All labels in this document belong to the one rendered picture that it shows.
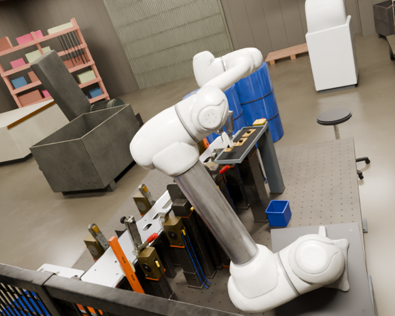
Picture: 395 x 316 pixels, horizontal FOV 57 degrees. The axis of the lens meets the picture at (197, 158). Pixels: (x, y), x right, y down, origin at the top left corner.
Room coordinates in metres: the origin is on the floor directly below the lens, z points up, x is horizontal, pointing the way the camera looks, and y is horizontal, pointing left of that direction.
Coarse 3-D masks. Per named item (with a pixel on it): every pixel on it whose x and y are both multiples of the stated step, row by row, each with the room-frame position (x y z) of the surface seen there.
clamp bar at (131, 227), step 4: (124, 216) 1.24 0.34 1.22; (132, 216) 1.22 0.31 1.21; (120, 220) 1.23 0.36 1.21; (124, 220) 1.21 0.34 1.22; (128, 220) 1.21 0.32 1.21; (132, 220) 1.21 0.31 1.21; (128, 224) 1.20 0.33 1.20; (132, 224) 1.21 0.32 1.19; (136, 224) 1.23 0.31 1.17; (128, 228) 1.21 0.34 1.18; (132, 228) 1.21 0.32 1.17; (136, 228) 1.23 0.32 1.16; (128, 232) 1.21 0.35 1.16; (132, 232) 1.21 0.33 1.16; (136, 232) 1.22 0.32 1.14; (132, 236) 1.21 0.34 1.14; (136, 236) 1.22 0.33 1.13; (132, 240) 1.21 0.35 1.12; (136, 240) 1.21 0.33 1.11; (140, 240) 1.23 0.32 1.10; (132, 244) 1.22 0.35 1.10; (136, 244) 1.21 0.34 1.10; (140, 244) 1.24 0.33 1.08; (136, 248) 1.21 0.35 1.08
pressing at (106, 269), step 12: (204, 156) 2.05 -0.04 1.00; (156, 204) 1.66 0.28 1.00; (144, 216) 1.58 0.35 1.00; (156, 228) 1.44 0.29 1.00; (120, 240) 1.45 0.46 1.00; (144, 240) 1.38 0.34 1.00; (156, 240) 1.36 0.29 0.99; (108, 252) 1.38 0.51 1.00; (96, 264) 1.33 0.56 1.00; (108, 264) 1.29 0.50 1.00; (132, 264) 1.23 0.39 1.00; (84, 276) 1.27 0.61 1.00; (96, 276) 1.24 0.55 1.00; (108, 276) 1.21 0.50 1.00; (120, 276) 1.18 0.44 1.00
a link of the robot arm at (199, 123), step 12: (192, 96) 1.04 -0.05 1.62; (204, 96) 0.98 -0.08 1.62; (216, 96) 0.99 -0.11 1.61; (180, 108) 1.00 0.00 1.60; (192, 108) 0.97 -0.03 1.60; (204, 108) 0.94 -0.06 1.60; (216, 108) 0.94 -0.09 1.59; (228, 108) 1.00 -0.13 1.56; (192, 120) 0.95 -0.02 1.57; (204, 120) 0.93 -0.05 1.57; (216, 120) 0.93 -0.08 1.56; (192, 132) 0.97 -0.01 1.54; (204, 132) 0.95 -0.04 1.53
